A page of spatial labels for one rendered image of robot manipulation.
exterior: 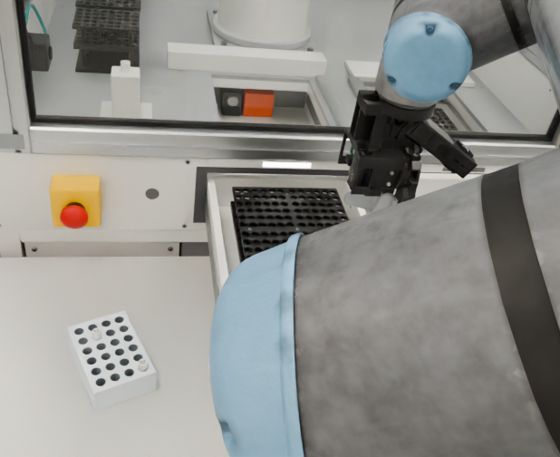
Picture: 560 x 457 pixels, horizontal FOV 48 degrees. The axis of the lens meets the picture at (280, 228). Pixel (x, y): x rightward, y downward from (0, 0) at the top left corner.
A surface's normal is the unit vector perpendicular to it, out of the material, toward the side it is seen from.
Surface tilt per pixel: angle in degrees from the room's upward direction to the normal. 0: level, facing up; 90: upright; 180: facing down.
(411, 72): 90
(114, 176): 90
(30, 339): 0
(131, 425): 0
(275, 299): 44
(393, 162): 90
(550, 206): 40
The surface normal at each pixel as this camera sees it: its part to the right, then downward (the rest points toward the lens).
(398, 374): -0.45, 0.06
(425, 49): -0.22, 0.58
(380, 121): 0.16, 0.62
